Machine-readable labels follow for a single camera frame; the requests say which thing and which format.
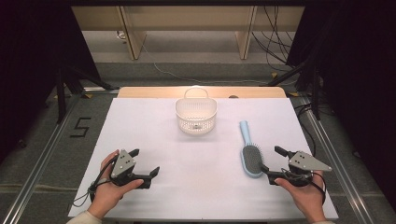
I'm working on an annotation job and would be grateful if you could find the metal floor rail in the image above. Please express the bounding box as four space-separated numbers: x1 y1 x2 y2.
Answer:
1 92 82 224
298 96 375 224

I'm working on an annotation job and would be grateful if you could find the white plastic basket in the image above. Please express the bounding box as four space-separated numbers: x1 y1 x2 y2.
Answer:
175 87 218 136

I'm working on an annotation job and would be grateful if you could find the person's left hand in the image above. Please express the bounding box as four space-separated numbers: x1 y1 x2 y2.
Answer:
88 149 145 220

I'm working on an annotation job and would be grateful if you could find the hand-held gripper cable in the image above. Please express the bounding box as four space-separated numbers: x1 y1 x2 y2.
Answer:
72 155 120 208
280 167 327 205

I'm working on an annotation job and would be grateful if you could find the black metal stand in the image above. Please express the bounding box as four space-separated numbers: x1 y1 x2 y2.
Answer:
267 60 322 121
55 66 120 125

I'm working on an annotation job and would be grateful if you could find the right hand-held gripper cable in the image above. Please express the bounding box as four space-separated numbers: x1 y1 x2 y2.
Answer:
280 167 327 205

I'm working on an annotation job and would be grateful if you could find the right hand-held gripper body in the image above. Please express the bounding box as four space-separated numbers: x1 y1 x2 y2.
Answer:
267 150 333 188

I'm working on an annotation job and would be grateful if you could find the person's right hand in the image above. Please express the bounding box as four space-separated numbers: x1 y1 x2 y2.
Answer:
274 170 327 223

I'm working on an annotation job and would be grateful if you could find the black floor cable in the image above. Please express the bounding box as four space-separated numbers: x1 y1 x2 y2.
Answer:
293 104 318 157

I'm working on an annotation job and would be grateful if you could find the dark curtain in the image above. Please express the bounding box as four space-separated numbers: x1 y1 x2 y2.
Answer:
0 0 103 164
286 0 396 213

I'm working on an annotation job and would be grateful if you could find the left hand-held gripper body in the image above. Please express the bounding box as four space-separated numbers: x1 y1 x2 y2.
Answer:
110 148 153 189

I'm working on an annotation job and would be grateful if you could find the left hand-held gripper cable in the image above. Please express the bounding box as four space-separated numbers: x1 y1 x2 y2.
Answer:
72 155 120 208

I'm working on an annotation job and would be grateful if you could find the bundle of black cables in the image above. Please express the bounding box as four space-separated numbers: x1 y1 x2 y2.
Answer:
251 5 297 73

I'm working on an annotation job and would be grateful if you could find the white floor cable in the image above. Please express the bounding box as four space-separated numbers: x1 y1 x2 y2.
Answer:
141 43 297 87

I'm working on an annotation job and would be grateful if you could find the light blue hairbrush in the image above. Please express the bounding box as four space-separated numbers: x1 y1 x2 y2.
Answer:
238 120 265 179

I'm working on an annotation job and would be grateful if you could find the white table sheet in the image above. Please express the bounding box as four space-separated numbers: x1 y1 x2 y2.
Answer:
67 97 339 220

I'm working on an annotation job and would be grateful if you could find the beige wooden desk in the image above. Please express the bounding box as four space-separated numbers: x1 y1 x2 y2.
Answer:
70 5 305 61

